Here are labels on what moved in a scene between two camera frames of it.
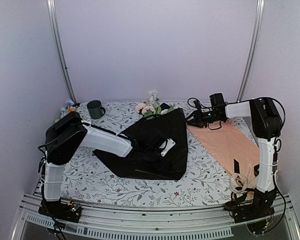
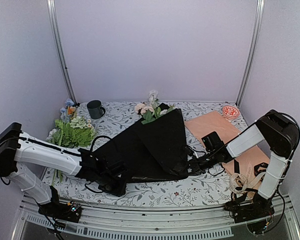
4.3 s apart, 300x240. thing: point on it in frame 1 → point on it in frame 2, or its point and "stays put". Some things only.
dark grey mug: x=96 y=111 stays put
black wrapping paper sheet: x=170 y=122 stays put
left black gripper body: x=150 y=158 → x=107 y=186
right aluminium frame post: x=259 y=8 stays put
